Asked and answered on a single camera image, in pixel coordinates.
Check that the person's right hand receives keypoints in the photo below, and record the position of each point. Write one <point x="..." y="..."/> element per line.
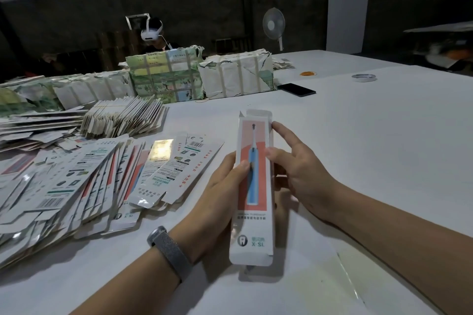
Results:
<point x="307" y="178"/>

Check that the person's left hand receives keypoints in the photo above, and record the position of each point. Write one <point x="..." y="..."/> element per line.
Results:
<point x="214" y="208"/>

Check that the toothbrush carton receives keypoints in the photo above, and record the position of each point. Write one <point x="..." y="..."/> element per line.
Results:
<point x="251" y="241"/>

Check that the fanned stack of white cartons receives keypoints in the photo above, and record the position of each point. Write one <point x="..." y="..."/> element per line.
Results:
<point x="122" y="117"/>

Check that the pile of cartons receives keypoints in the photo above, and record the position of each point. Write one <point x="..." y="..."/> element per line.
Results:
<point x="77" y="185"/>

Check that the person's right forearm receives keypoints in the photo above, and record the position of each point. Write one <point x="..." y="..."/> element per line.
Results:
<point x="406" y="256"/>

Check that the grey band wristwatch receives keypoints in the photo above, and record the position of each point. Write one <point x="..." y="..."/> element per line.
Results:
<point x="170" y="252"/>

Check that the black smartphone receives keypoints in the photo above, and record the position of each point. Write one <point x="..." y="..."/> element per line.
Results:
<point x="296" y="89"/>

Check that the small orange tape roll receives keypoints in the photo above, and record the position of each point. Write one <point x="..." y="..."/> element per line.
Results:
<point x="307" y="73"/>

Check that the white tape roll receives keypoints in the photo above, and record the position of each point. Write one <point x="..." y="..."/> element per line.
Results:
<point x="354" y="78"/>

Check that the small white paper stack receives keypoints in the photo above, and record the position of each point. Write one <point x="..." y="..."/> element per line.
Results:
<point x="283" y="64"/>

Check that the green printed wrapped bundle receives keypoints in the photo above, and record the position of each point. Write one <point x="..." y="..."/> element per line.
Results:
<point x="166" y="75"/>

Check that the dark wooden chair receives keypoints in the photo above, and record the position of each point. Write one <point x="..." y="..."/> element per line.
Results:
<point x="231" y="44"/>

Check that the white standing fan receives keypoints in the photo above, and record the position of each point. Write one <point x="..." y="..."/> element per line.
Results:
<point x="274" y="22"/>

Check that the white board panel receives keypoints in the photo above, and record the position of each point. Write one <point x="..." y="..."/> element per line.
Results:
<point x="349" y="7"/>

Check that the cluttered side table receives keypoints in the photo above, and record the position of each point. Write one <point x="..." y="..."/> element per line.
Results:
<point x="440" y="49"/>

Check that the row of white wrapped bundles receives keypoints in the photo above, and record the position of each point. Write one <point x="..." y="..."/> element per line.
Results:
<point x="66" y="93"/>

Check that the white head-mounted camera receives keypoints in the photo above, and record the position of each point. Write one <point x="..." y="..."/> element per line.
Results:
<point x="150" y="29"/>

